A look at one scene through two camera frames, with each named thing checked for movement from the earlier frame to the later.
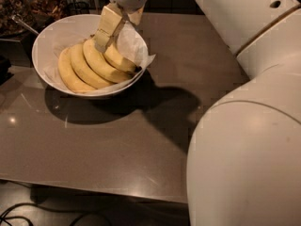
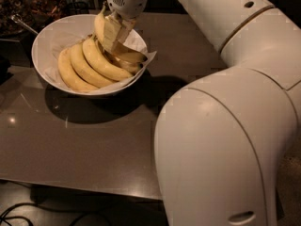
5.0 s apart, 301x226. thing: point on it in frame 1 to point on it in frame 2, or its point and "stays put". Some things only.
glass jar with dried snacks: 38,5 stays put
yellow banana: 115,57 to 99,25
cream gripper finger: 136,16 to 127,25
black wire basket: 77,8 stays put
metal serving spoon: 18,19 stays put
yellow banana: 69,74 stays put
